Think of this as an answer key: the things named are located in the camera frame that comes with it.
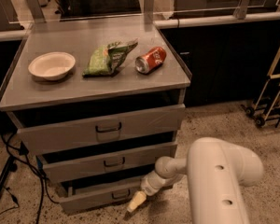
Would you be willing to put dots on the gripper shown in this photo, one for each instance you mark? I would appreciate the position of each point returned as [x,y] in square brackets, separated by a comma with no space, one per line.
[150,185]

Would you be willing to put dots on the grey bottom drawer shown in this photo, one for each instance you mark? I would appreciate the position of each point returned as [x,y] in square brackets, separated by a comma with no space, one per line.
[94,196]

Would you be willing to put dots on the grey drawer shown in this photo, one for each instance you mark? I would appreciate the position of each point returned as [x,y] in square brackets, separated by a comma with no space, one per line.
[93,131]
[61,171]
[94,196]

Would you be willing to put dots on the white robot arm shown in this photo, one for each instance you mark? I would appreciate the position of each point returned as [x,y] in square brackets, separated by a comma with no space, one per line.
[215,170]

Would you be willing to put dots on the grey middle drawer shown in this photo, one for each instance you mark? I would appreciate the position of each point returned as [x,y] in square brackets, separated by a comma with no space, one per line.
[61,171]

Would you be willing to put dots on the grey drawer cabinet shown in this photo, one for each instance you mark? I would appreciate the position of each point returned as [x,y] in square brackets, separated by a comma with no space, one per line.
[31,101]

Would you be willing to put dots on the grey top drawer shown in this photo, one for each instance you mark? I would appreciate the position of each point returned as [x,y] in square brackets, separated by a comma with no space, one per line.
[93,131]

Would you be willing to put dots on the black tripod leg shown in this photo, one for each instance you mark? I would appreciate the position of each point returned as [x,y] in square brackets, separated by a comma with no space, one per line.
[5,172]

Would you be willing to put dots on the red soda can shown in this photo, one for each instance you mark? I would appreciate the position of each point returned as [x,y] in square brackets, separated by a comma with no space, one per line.
[150,61]

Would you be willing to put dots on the green chip bag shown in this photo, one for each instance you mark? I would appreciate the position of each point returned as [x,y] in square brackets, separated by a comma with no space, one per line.
[106,59]

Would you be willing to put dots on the white paper bowl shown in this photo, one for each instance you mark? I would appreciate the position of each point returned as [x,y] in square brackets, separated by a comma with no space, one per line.
[52,66]

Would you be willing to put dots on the yellow hand truck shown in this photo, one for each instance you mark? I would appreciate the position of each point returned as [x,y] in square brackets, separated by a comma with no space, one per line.
[266,106]

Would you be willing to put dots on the white railing bar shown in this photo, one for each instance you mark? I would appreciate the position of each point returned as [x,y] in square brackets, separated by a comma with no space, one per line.
[165,24]

